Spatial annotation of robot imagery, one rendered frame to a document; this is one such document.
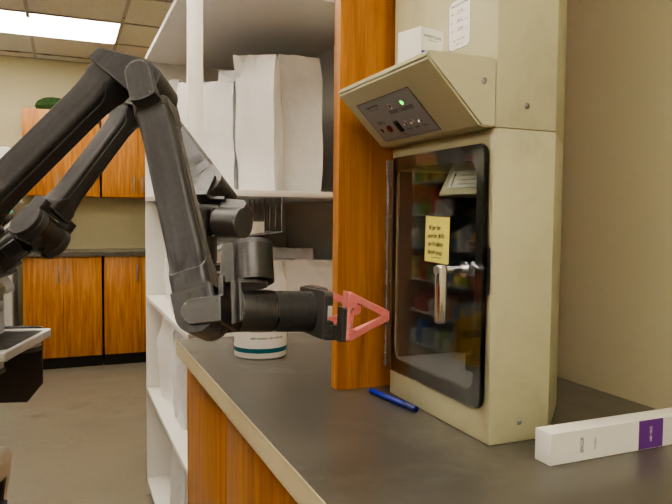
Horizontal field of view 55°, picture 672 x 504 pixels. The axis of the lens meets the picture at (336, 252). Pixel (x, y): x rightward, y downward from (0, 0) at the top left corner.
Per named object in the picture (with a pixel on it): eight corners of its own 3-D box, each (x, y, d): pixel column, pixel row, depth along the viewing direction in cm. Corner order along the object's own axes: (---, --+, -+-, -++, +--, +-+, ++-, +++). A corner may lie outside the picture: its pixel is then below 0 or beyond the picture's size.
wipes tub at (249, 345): (277, 347, 169) (278, 289, 168) (294, 357, 157) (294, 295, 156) (228, 350, 164) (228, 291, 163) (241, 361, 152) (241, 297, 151)
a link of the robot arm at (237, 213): (223, 198, 134) (202, 171, 127) (271, 199, 128) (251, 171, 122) (201, 247, 128) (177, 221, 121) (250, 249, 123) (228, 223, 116)
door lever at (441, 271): (469, 323, 99) (459, 321, 102) (470, 261, 99) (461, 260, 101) (438, 325, 97) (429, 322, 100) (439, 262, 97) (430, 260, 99)
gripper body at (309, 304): (311, 286, 98) (263, 285, 95) (337, 291, 88) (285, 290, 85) (309, 329, 98) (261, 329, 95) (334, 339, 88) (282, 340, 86)
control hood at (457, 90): (392, 148, 124) (393, 95, 124) (496, 127, 94) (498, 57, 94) (336, 145, 120) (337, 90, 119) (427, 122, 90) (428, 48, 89)
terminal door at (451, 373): (390, 367, 125) (393, 158, 123) (483, 411, 97) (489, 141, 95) (386, 368, 125) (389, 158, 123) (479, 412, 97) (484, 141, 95)
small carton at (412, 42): (419, 75, 107) (419, 38, 106) (442, 70, 103) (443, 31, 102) (397, 71, 103) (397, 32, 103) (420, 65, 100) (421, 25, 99)
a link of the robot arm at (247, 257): (202, 336, 94) (180, 325, 86) (201, 261, 98) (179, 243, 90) (283, 327, 93) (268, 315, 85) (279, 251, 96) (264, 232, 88)
